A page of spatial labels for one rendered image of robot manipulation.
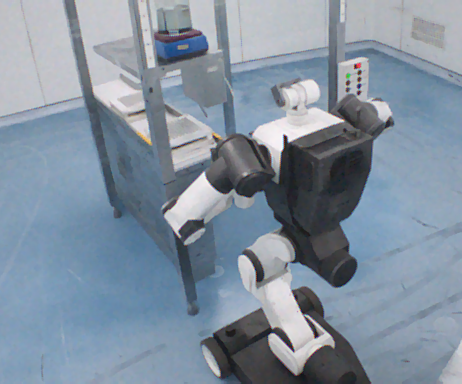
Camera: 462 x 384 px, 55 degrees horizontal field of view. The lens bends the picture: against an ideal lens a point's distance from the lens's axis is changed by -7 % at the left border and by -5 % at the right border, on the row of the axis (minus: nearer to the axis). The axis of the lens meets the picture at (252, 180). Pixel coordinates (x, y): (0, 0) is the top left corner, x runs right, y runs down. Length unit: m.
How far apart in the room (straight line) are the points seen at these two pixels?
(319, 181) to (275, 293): 0.80
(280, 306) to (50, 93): 4.08
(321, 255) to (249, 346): 0.80
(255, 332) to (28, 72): 4.00
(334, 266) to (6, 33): 4.45
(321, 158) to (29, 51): 4.43
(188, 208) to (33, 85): 4.24
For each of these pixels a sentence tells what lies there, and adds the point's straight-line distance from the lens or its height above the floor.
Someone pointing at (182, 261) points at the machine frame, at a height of 0.38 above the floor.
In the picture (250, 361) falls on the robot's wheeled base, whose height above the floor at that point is 0.17.
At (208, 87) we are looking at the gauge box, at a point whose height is 1.15.
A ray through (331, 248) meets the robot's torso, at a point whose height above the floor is 0.89.
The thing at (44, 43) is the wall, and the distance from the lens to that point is 5.31.
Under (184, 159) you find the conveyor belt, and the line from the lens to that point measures 2.10.
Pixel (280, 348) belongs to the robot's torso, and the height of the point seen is 0.32.
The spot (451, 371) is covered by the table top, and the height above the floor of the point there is 0.86.
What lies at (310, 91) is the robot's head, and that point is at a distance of 1.34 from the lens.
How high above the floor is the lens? 1.83
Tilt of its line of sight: 31 degrees down
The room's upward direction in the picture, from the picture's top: 4 degrees counter-clockwise
